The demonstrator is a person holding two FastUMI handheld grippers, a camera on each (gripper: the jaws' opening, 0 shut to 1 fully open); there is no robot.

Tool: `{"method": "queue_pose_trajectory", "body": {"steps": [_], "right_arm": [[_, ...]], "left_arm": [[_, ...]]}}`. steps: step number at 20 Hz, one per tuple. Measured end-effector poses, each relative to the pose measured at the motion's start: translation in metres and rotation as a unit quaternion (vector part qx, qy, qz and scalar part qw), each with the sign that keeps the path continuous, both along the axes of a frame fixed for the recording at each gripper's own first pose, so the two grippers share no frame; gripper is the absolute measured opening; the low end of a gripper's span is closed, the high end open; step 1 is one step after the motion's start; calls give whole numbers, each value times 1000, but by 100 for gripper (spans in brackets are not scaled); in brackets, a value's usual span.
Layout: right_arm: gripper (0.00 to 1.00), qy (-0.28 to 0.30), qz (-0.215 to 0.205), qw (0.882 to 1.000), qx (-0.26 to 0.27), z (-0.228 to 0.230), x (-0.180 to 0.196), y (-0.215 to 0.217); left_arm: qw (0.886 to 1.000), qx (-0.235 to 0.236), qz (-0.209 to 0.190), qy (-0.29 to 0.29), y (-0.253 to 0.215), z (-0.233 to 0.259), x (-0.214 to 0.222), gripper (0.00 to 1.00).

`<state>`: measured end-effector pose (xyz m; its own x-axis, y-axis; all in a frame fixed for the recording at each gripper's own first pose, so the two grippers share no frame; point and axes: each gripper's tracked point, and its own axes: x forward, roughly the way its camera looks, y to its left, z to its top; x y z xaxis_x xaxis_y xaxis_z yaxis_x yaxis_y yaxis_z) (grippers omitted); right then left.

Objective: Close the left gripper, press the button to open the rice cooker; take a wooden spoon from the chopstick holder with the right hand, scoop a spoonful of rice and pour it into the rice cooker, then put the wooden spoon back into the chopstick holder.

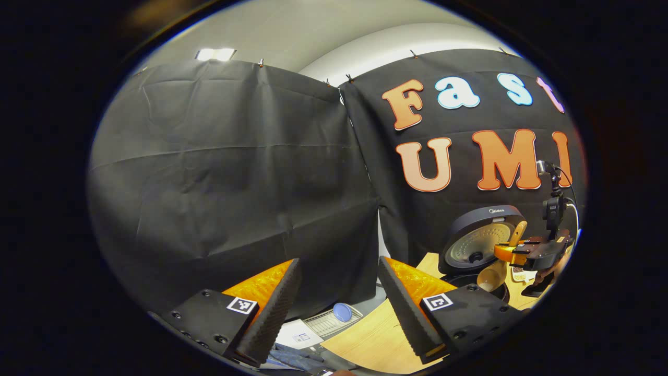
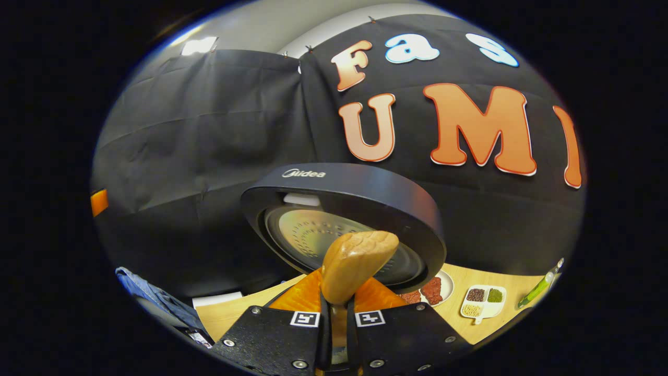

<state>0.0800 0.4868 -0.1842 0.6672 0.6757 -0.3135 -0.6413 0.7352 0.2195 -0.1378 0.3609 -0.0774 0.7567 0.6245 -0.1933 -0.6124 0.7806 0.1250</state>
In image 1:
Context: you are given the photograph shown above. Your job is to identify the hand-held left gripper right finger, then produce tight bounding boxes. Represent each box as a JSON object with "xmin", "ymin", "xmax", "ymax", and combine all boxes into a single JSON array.
[{"xmin": 378, "ymin": 256, "xmax": 525, "ymax": 366}]

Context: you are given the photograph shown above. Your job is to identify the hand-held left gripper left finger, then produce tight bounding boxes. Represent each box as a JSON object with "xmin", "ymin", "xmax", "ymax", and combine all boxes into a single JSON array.
[{"xmin": 148, "ymin": 258, "xmax": 301, "ymax": 368}]

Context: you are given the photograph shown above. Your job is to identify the wooden spoon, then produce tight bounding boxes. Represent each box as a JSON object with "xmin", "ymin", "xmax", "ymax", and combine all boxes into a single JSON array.
[{"xmin": 476, "ymin": 220, "xmax": 528, "ymax": 293}]

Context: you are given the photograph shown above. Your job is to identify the black and silver rice cooker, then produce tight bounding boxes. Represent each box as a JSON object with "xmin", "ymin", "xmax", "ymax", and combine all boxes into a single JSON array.
[{"xmin": 438, "ymin": 205, "xmax": 528, "ymax": 303}]

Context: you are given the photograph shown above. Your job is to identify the white box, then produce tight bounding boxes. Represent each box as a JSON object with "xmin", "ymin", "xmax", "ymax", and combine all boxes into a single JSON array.
[{"xmin": 275, "ymin": 319, "xmax": 325, "ymax": 349}]

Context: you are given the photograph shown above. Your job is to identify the person's blue jeans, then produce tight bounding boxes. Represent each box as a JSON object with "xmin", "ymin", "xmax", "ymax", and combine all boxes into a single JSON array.
[{"xmin": 266, "ymin": 342, "xmax": 340, "ymax": 372}]

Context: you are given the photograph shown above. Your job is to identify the black backdrop cloth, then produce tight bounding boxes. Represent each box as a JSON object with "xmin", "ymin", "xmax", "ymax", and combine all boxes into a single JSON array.
[{"xmin": 86, "ymin": 48, "xmax": 588, "ymax": 319}]

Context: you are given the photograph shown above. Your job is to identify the ceiling light panel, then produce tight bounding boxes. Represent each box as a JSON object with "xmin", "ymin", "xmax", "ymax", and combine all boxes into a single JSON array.
[{"xmin": 194, "ymin": 48, "xmax": 238, "ymax": 62}]

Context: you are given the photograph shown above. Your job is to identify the white wire rack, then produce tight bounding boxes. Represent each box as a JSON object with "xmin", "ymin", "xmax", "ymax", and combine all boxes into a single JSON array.
[{"xmin": 303, "ymin": 304, "xmax": 363, "ymax": 339}]

